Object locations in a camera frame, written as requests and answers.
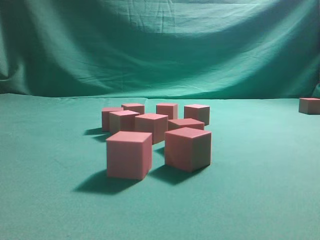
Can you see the green cloth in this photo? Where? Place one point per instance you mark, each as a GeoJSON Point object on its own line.
{"type": "Point", "coordinates": [62, 61]}

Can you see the pink wooden cube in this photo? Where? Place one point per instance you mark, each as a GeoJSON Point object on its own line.
{"type": "Point", "coordinates": [309, 105]}
{"type": "Point", "coordinates": [188, 149]}
{"type": "Point", "coordinates": [156, 124]}
{"type": "Point", "coordinates": [185, 122]}
{"type": "Point", "coordinates": [105, 119]}
{"type": "Point", "coordinates": [198, 112]}
{"type": "Point", "coordinates": [135, 107]}
{"type": "Point", "coordinates": [122, 121]}
{"type": "Point", "coordinates": [169, 109]}
{"type": "Point", "coordinates": [129, 155]}

